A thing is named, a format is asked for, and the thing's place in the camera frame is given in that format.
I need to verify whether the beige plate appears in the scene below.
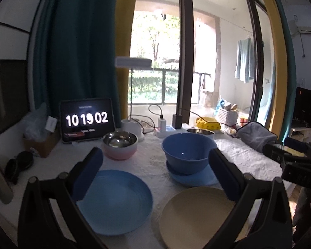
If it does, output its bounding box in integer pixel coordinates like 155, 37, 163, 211
159, 187, 235, 248

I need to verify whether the light blue plate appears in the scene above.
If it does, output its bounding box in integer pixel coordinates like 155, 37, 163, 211
76, 170, 153, 236
166, 162, 219, 187

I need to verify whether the light blue steel-lined bowl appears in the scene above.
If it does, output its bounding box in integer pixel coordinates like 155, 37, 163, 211
186, 128, 215, 139

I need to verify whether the dark blue plastic bowl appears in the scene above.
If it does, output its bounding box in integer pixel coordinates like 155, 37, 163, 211
162, 133, 217, 175

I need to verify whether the pink steel-lined bowl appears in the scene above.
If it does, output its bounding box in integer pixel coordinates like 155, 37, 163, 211
102, 131, 139, 160

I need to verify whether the grey folded cloth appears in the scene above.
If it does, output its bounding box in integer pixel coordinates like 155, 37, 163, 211
237, 121, 277, 153

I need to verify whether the black monitor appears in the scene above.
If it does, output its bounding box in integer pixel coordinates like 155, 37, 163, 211
291, 87, 311, 128

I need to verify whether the black round object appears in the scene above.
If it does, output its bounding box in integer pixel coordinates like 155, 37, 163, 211
4, 151, 34, 185

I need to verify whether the cardboard box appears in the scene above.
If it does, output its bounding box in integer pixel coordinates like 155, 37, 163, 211
22, 129, 61, 158

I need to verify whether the white woven basket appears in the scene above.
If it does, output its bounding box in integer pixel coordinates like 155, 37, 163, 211
216, 108, 238, 127

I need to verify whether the yellow packet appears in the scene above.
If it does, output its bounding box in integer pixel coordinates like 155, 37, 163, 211
196, 117, 221, 131

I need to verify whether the clear plastic bag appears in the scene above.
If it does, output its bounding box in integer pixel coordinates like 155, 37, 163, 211
20, 102, 49, 142

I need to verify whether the small white box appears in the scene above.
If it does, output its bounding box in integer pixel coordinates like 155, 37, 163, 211
45, 116, 58, 133

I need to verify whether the tablet showing clock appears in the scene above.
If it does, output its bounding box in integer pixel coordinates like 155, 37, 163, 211
59, 98, 115, 143

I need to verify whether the hanging light blue towel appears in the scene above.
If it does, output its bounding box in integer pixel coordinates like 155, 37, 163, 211
235, 38, 254, 84

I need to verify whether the white desk lamp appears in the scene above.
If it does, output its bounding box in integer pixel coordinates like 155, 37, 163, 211
115, 56, 153, 142

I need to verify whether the black charger plug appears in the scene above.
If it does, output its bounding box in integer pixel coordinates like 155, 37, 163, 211
172, 114, 182, 129

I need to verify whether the white power strip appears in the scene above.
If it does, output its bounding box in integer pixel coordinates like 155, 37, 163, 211
154, 125, 186, 138

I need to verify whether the white charger plug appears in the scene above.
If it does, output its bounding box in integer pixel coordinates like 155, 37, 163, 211
158, 114, 167, 133

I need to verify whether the teal curtain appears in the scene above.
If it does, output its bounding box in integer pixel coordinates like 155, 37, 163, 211
28, 0, 121, 127

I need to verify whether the yellow curtain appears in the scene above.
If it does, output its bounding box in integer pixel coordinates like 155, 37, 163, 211
115, 0, 136, 120

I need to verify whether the black cable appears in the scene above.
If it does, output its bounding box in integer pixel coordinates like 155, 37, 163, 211
148, 103, 249, 133

